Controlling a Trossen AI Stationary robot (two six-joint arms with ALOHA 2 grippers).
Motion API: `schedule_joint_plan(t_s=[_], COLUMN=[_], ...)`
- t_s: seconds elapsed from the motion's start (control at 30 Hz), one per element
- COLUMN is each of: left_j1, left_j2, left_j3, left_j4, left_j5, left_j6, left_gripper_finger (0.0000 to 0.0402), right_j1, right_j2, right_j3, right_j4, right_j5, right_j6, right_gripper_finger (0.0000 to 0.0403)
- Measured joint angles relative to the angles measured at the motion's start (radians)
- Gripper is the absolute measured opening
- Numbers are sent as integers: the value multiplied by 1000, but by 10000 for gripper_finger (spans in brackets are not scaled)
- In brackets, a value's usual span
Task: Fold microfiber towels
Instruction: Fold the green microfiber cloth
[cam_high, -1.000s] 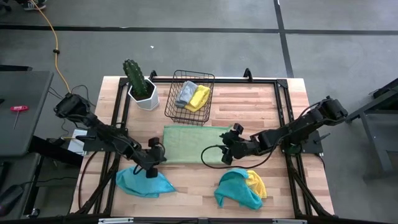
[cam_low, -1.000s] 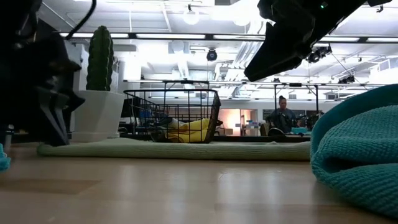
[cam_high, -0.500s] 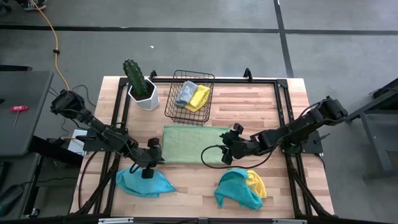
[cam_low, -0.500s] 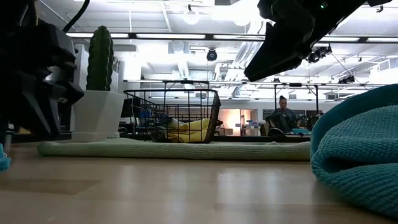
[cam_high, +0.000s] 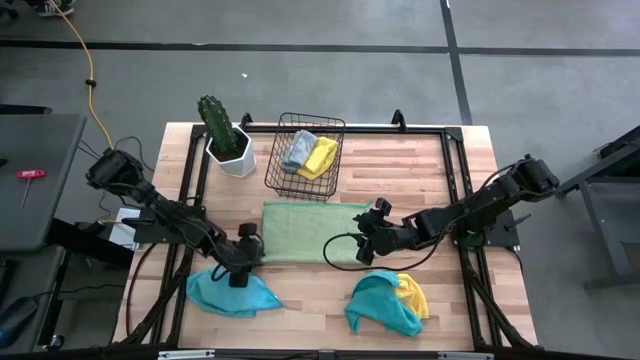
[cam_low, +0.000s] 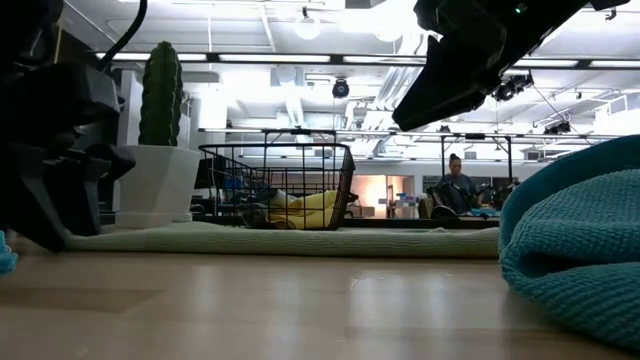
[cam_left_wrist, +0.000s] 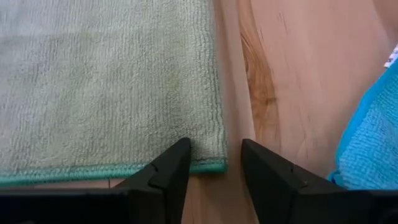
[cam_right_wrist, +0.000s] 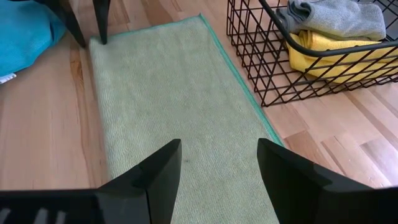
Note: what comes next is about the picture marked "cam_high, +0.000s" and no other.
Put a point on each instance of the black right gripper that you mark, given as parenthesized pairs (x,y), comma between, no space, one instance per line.
(390,235)

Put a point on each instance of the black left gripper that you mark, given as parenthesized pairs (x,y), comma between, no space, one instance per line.
(240,277)

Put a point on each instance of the green microfiber towel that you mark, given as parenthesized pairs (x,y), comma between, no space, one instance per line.
(310,232)

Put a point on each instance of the yellow microfiber towel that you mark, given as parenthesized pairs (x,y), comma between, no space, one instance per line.
(320,160)
(415,297)

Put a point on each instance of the grey microfiber towel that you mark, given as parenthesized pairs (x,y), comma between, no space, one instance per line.
(297,150)

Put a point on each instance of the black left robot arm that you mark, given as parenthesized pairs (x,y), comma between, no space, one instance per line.
(165,215)

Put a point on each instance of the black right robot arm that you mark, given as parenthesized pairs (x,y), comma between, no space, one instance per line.
(475,205)

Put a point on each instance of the teal microfiber towel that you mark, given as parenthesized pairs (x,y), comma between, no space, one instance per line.
(375,305)
(230,300)

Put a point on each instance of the white hexagonal plant pot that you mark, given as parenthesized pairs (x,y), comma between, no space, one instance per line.
(240,167)

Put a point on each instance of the white paper sheet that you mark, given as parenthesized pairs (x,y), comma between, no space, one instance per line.
(122,220)

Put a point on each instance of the grey side desk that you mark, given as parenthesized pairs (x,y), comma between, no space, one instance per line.
(40,200)

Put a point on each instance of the dark low desk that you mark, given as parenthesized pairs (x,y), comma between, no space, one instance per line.
(25,275)

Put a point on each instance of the black computer mouse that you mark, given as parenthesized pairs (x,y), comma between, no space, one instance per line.
(17,320)

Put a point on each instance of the dark grey metal table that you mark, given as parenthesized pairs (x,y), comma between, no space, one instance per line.
(620,210)

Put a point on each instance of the person's shoe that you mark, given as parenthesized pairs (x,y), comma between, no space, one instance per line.
(55,7)

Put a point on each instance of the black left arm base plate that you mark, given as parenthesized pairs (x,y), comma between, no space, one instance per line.
(150,232)

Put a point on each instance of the silver metal bracket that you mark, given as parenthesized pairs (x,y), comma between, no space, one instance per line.
(465,356)
(185,355)

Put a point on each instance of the black aluminium table frame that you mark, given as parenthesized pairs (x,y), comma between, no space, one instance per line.
(452,134)

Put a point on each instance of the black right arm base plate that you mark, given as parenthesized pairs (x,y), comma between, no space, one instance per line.
(505,235)

